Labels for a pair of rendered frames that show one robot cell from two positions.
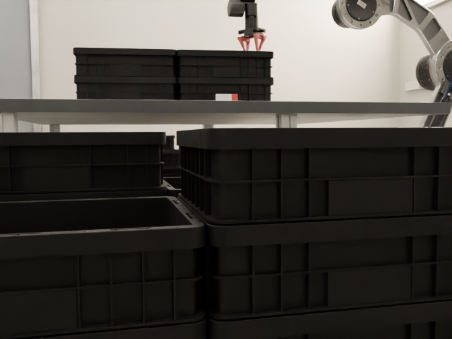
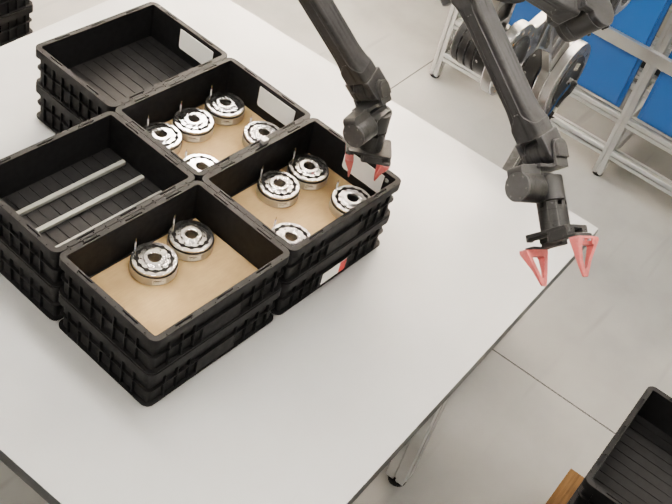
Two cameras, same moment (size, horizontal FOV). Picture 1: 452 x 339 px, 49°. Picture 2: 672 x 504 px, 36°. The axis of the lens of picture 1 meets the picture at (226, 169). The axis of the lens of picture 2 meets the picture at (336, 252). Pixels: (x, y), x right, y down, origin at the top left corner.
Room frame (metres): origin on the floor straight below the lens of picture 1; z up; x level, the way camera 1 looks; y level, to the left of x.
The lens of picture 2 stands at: (0.95, 1.37, 2.49)
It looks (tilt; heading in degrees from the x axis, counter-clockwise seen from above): 44 degrees down; 309
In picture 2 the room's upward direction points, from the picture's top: 16 degrees clockwise
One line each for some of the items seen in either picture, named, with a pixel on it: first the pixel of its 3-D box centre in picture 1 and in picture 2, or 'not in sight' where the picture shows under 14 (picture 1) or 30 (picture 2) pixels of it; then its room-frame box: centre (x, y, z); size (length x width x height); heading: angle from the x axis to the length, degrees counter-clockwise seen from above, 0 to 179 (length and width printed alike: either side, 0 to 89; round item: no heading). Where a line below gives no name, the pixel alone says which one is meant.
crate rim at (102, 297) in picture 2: (126, 57); (177, 258); (2.12, 0.41, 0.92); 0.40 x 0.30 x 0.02; 99
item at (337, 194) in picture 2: not in sight; (352, 199); (2.13, -0.10, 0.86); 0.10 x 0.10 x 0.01
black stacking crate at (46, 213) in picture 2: not in sight; (84, 197); (2.42, 0.46, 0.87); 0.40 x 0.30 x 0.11; 99
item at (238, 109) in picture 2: not in sight; (225, 104); (2.57, -0.04, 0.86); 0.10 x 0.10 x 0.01
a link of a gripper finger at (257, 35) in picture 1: (255, 42); (372, 163); (2.12, -0.13, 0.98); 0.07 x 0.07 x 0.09; 49
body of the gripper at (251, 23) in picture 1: (251, 25); (371, 139); (2.13, -0.11, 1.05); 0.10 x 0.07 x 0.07; 49
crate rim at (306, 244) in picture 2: (220, 58); (303, 183); (2.19, 0.02, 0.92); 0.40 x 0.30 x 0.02; 99
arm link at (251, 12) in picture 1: (249, 10); (376, 119); (2.13, -0.11, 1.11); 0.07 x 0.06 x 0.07; 103
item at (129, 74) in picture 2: not in sight; (132, 70); (2.78, 0.11, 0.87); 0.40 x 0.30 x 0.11; 99
